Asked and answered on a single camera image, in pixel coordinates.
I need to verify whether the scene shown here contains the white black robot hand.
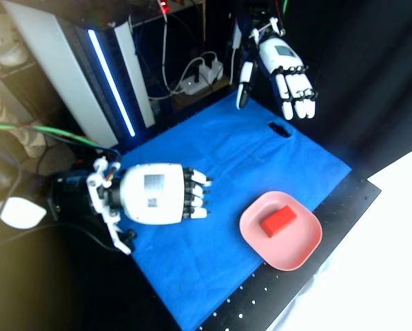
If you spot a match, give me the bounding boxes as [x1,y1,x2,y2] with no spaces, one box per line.
[236,36,320,121]
[117,161,214,225]

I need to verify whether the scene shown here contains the red rectangular block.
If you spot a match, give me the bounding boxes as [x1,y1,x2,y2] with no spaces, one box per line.
[260,205,298,239]

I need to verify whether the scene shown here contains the pink square plate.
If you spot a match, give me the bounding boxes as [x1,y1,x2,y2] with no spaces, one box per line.
[239,190,323,272]

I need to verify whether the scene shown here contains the blue cloth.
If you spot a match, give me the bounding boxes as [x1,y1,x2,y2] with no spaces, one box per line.
[116,90,352,331]

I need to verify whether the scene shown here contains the black curtain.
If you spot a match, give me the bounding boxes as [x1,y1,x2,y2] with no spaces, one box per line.
[281,0,412,173]

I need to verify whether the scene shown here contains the white power strip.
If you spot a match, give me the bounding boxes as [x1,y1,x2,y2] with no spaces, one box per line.
[178,61,225,97]

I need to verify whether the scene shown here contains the white tower with light strip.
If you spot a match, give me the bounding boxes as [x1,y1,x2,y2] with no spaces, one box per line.
[1,0,157,148]

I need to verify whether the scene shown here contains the white rounded object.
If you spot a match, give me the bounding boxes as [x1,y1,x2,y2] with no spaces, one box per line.
[0,15,30,68]

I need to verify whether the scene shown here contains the white cable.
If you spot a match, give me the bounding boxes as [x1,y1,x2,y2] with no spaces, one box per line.
[160,10,179,96]

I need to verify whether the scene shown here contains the green cable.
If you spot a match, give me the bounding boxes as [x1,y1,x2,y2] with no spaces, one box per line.
[0,123,103,148]

